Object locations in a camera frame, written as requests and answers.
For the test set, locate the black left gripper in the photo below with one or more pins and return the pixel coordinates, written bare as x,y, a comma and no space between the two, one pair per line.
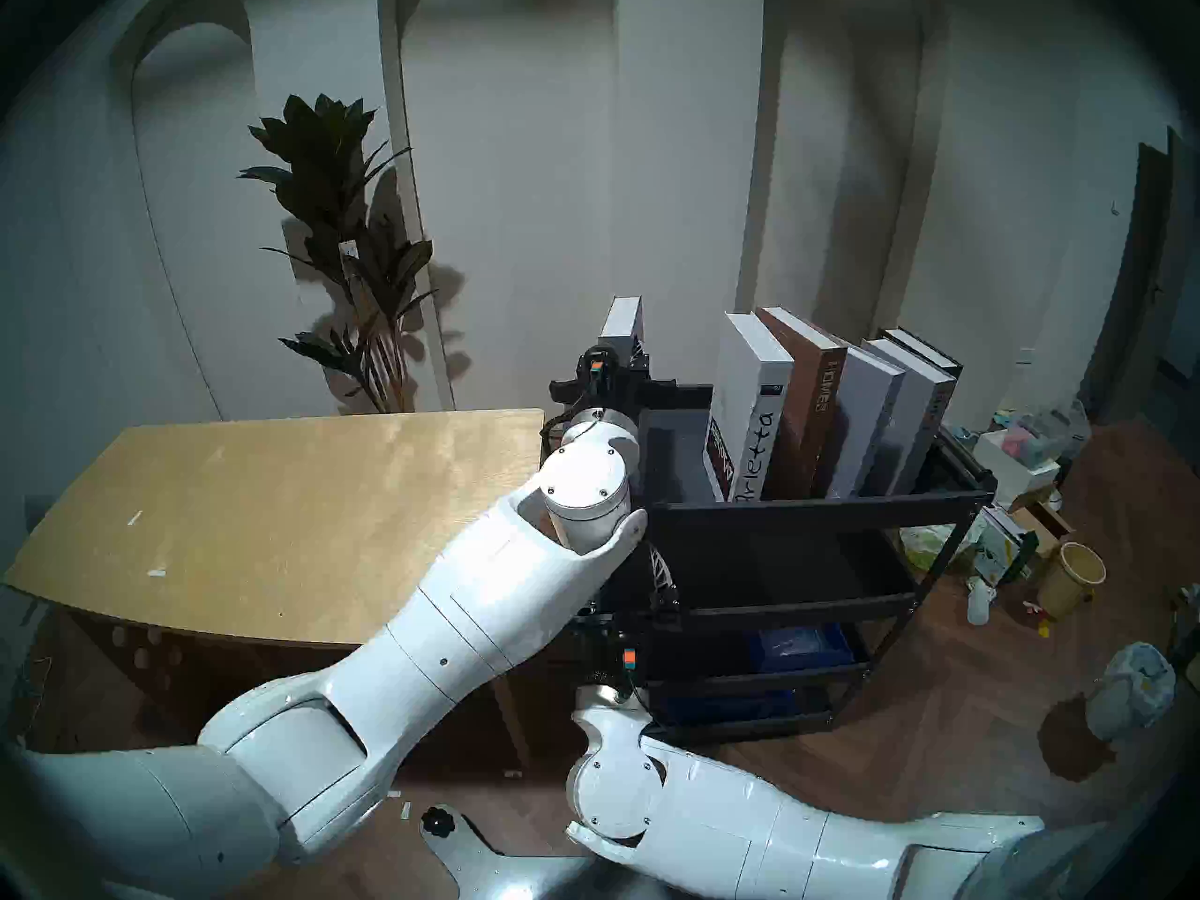
609,387

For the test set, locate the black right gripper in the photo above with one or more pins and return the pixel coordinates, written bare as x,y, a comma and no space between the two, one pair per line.
619,645

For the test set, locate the grey Special Issue book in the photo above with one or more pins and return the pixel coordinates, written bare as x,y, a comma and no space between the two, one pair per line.
621,319

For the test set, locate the white Arietta book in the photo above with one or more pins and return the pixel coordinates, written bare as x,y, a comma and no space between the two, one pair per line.
750,401

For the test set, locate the brown Homes book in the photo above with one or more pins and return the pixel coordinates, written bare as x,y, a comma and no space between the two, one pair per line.
806,392

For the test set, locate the grey Discontent book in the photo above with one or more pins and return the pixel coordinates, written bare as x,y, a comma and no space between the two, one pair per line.
867,420

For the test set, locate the black Century book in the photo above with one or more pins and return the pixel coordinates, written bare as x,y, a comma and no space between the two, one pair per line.
928,350

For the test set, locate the grey ianra book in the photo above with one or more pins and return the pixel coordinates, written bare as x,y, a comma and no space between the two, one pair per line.
923,411

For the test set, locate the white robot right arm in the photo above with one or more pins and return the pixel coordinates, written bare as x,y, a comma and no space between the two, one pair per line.
750,823

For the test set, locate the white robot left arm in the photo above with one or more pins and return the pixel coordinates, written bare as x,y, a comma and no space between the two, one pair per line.
422,645

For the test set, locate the black metal shelf cart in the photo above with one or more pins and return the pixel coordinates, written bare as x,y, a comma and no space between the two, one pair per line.
797,514

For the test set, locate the flat blue tray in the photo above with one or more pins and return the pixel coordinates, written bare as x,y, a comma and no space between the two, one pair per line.
741,706

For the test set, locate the blue plastic bin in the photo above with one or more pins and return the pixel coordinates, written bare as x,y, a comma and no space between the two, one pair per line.
806,647

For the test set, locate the light green plastic bag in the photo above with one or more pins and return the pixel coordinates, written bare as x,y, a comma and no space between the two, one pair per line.
933,547

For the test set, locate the small white bottle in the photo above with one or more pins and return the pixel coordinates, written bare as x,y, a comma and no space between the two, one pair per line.
979,606

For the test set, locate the black star knob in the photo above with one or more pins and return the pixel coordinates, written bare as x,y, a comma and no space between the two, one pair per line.
437,822

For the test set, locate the green and white carton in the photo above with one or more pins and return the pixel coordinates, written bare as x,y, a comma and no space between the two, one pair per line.
998,542

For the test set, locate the white square box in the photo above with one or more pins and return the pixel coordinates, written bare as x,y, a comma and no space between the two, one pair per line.
1008,467

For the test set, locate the tall green potted plant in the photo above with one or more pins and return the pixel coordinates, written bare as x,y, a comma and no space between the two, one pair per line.
319,157

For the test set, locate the small red yellow object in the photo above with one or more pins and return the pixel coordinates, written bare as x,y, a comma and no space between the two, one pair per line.
1039,617

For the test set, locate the light wooden table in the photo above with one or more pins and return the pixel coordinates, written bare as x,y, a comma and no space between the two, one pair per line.
281,514

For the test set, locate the brown cardboard box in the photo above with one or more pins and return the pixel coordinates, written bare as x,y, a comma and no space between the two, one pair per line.
1055,523

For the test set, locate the yellow round bucket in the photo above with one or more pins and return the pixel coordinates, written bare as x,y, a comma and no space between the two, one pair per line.
1069,584

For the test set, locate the clear plastic storage box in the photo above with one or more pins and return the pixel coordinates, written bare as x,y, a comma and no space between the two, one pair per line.
1045,434

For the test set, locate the white bin with bag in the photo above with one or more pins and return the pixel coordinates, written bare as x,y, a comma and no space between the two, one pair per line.
1130,692

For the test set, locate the dark door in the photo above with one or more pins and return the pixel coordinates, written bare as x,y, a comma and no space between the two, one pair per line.
1139,279

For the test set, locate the grey metal robot base plate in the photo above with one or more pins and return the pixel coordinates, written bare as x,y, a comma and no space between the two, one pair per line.
487,870

